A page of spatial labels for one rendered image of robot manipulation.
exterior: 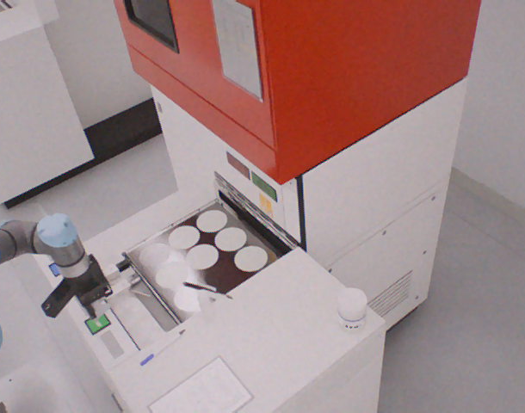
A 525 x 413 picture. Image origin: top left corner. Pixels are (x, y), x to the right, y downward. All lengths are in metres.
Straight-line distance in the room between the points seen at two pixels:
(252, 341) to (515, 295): 1.67
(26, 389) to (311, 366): 0.80
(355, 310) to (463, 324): 1.36
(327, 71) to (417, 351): 1.54
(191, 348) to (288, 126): 0.61
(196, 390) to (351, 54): 0.88
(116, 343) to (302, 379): 0.49
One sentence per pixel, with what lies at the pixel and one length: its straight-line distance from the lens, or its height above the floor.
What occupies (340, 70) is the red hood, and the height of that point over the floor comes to 1.47.
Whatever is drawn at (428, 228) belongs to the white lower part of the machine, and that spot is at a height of 0.60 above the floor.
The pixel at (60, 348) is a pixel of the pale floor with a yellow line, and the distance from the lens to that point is 2.82.
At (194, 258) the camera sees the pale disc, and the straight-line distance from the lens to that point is 1.72.
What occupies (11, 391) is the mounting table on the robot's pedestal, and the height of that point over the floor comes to 0.82.
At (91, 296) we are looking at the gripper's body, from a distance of 1.47.
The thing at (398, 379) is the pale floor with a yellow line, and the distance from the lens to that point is 2.49.
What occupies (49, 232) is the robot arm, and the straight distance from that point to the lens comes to 1.30.
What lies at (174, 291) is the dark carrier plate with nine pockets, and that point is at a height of 0.90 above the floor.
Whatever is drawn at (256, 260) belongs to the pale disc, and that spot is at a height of 0.90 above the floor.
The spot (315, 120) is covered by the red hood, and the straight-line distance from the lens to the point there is 1.39.
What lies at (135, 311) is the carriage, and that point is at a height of 0.88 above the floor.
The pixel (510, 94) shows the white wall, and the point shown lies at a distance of 2.85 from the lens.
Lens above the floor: 2.17
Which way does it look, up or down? 44 degrees down
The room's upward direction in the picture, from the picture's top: 7 degrees counter-clockwise
